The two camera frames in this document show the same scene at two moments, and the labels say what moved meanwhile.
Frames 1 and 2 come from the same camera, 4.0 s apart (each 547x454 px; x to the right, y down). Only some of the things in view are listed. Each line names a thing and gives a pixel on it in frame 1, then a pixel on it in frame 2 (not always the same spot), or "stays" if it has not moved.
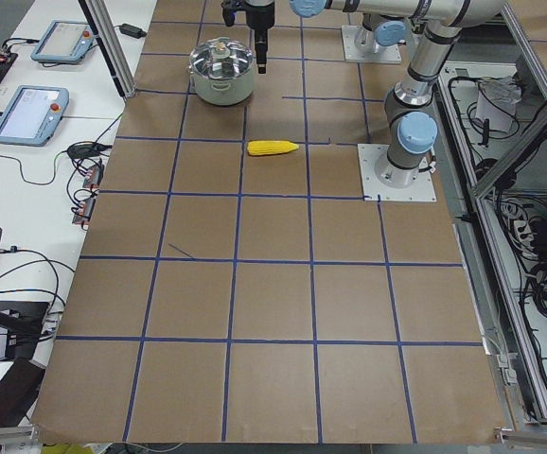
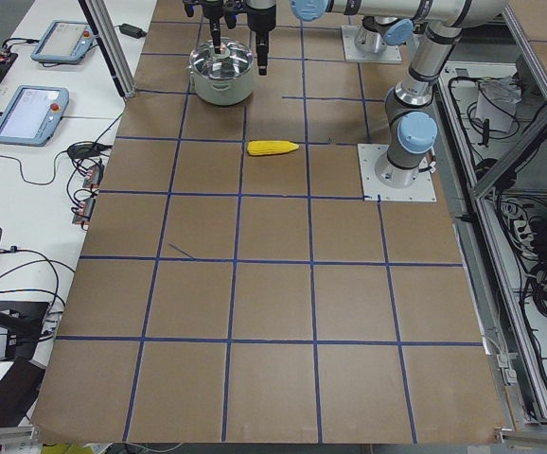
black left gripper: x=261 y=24 stays
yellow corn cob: x=257 y=148 stays
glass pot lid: x=221 y=58 stays
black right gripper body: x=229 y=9 -> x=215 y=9
